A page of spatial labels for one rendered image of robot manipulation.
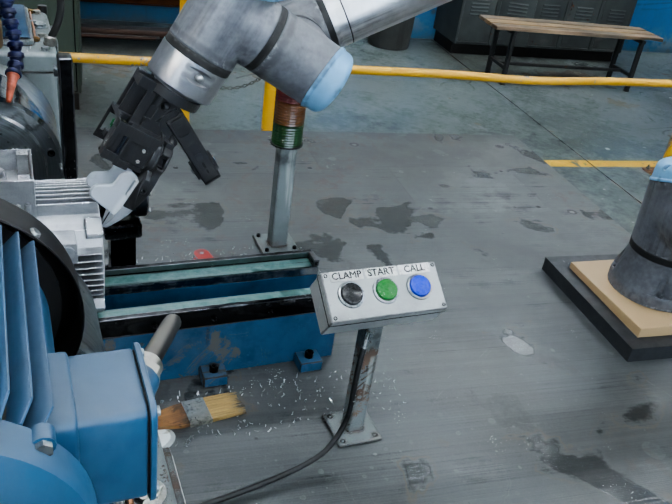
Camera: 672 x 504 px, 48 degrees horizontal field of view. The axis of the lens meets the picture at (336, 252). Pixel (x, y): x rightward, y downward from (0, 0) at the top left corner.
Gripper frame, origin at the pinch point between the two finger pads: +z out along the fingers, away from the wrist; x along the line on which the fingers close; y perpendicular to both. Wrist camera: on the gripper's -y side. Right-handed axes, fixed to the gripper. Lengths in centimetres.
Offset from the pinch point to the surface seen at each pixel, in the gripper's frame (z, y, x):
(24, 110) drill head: 0.3, 10.8, -27.3
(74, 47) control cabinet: 52, -56, -320
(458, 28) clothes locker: -88, -325, -432
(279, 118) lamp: -17.6, -30.2, -34.5
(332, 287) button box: -11.1, -22.1, 19.1
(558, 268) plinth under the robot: -24, -93, -12
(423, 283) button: -17.4, -33.0, 20.5
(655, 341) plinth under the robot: -25, -95, 14
